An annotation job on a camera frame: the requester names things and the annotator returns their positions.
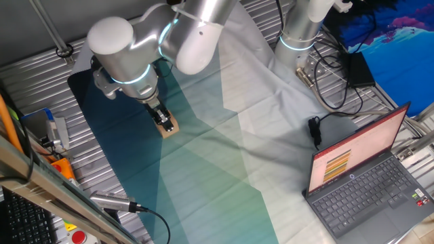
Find orange tube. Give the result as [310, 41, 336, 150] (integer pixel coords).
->
[0, 94, 24, 154]

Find grey box red button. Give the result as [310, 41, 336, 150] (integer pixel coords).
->
[66, 228, 101, 244]

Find yellow box green button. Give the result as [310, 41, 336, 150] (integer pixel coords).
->
[62, 219, 79, 232]

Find aluminium frame bar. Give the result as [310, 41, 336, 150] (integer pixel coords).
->
[0, 134, 142, 244]

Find small wooden block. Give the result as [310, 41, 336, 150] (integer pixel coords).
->
[155, 111, 180, 140]

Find blue pink printed poster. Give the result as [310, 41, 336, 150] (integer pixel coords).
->
[323, 0, 434, 118]

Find black cable ring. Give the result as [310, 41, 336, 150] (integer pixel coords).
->
[55, 43, 75, 59]

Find black keyboard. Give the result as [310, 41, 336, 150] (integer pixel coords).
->
[0, 188, 60, 244]

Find grey robot power cable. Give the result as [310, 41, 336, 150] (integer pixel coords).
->
[310, 73, 434, 136]

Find thin metal rod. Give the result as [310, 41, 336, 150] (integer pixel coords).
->
[28, 0, 76, 66]

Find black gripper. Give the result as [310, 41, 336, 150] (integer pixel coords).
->
[141, 96, 176, 134]

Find orange box red button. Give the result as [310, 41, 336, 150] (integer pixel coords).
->
[50, 157, 77, 181]

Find black power brick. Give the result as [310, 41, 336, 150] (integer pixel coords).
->
[344, 51, 376, 89]

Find silver ribbed depth camera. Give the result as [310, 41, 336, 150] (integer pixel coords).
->
[89, 189, 140, 214]

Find black laptop charger cable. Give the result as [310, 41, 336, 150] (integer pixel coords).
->
[307, 86, 366, 152]

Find black usb camera cable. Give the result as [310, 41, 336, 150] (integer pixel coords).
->
[130, 203, 172, 244]

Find blue green white tablecloth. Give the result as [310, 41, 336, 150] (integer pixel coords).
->
[67, 0, 360, 244]

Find aluminium corner profile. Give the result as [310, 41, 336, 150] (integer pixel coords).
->
[393, 101, 434, 190]

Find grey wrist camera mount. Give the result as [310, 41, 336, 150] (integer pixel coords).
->
[92, 66, 122, 101]

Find grey laptop computer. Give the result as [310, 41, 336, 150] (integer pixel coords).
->
[301, 101, 434, 244]

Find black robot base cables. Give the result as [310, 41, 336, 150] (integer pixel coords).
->
[310, 28, 352, 111]

